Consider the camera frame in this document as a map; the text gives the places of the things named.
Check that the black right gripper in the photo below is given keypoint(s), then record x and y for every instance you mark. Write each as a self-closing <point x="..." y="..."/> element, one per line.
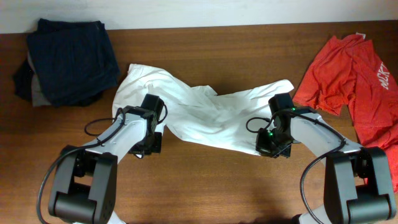
<point x="263" y="149"/>

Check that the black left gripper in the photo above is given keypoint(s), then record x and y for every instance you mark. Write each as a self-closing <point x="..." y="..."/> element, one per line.
<point x="154" y="147"/>

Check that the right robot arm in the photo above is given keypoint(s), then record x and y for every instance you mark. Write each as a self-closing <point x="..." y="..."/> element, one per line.
<point x="358" y="184"/>

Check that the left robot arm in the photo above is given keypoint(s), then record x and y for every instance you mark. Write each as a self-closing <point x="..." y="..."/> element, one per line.
<point x="84" y="187"/>

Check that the red t-shirt white lettering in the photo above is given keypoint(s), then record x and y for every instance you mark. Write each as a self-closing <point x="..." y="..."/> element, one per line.
<point x="349" y="72"/>

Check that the dark navy folded garment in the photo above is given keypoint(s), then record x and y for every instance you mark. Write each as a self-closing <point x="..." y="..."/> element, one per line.
<point x="74" y="61"/>

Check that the grey folded garment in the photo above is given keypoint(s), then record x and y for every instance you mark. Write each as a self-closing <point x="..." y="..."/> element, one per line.
<point x="38" y="98"/>

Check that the black folded garment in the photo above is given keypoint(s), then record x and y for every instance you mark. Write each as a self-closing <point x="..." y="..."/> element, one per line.
<point x="23" y="80"/>

